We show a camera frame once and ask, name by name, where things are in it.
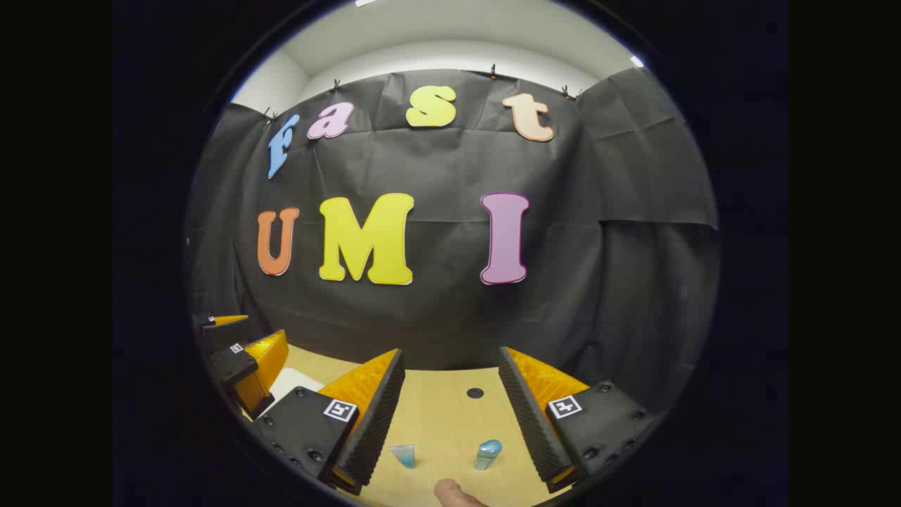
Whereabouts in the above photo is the blue capped clear bottle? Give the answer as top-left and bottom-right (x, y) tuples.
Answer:
(472, 439), (504, 472)

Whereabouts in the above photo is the white suitcase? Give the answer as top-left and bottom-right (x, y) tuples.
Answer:
(267, 365), (328, 416)

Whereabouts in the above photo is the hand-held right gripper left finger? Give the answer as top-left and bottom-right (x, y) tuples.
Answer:
(252, 348), (407, 496)

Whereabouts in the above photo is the black backdrop cloth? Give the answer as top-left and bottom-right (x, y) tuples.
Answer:
(184, 67), (720, 416)

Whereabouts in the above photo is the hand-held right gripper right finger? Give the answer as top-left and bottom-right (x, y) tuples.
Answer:
(498, 346), (667, 494)

